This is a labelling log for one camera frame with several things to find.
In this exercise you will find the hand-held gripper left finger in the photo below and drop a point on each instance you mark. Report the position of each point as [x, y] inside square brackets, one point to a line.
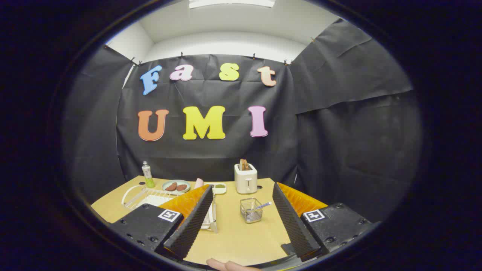
[192, 222]

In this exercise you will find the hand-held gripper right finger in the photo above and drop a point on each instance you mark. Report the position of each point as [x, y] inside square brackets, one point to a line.
[292, 222]

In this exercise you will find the pink plate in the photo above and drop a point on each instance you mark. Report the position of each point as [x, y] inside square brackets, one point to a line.
[199, 183]

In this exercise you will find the white divided sauce dish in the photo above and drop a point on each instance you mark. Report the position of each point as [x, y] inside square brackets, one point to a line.
[222, 191]

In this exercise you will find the pale green plate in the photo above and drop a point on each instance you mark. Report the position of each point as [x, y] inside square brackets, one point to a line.
[166, 184]

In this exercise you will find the brown sausage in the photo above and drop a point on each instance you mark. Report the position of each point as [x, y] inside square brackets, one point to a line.
[182, 187]
[171, 186]

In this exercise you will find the cream toaster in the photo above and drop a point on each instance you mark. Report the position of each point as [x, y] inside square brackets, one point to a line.
[245, 182]

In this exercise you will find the clear bottle with green liquid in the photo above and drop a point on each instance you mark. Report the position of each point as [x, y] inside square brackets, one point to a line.
[148, 177]

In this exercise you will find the brown toast slice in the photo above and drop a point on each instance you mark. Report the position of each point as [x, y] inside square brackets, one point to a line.
[244, 165]

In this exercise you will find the black backdrop cloth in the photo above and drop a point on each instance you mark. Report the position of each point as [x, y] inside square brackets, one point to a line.
[339, 131]

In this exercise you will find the ceiling light panel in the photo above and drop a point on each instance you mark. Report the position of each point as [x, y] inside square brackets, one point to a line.
[231, 3]

